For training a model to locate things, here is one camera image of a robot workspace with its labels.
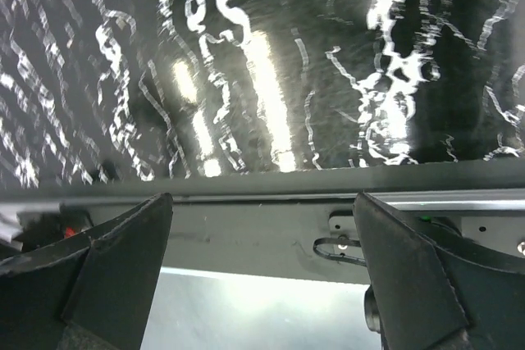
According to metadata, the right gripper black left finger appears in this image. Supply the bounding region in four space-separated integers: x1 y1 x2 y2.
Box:
1 193 173 349

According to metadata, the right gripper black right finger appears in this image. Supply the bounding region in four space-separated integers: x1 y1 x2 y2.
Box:
354 193 524 349

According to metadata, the black marbled table mat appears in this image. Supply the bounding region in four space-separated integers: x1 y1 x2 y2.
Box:
1 0 524 190

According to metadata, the black cable loop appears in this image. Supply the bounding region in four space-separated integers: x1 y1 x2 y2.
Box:
313 235 368 266

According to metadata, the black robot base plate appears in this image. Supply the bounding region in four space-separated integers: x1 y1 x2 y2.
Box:
1 158 524 284

